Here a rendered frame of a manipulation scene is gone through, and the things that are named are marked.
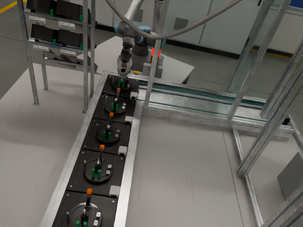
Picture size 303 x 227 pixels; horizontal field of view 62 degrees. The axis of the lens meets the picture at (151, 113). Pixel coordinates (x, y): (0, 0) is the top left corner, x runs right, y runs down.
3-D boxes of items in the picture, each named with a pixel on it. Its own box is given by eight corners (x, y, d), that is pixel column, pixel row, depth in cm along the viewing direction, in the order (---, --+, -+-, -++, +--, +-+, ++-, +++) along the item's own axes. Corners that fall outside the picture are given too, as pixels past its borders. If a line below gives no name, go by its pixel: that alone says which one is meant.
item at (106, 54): (115, 38, 267) (116, 35, 265) (194, 69, 244) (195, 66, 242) (70, 63, 216) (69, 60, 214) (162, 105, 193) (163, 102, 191)
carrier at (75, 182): (80, 151, 132) (80, 134, 124) (125, 158, 134) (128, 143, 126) (65, 192, 114) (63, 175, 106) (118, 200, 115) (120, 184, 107)
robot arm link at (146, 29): (140, 38, 226) (142, 22, 217) (152, 43, 221) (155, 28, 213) (131, 41, 217) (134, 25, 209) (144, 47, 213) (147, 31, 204)
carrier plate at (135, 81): (107, 76, 189) (107, 73, 188) (139, 81, 191) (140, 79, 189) (101, 94, 171) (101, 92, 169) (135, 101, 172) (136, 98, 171)
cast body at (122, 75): (120, 74, 177) (120, 66, 172) (126, 74, 177) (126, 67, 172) (117, 82, 171) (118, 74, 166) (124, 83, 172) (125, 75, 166)
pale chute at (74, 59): (79, 67, 185) (81, 61, 185) (96, 72, 184) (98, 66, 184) (64, 55, 157) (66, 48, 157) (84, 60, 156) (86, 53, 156)
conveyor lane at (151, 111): (107, 86, 195) (107, 75, 188) (213, 104, 200) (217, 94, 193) (98, 109, 173) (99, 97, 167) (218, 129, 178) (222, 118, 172)
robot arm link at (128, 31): (139, 25, 177) (134, 20, 169) (136, 41, 177) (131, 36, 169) (129, 25, 180) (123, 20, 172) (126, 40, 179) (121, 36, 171)
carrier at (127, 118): (100, 96, 170) (101, 80, 162) (135, 102, 171) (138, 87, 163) (91, 120, 151) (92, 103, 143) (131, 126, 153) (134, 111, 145)
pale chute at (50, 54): (58, 64, 184) (60, 58, 184) (75, 68, 183) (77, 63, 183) (39, 50, 156) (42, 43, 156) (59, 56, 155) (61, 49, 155)
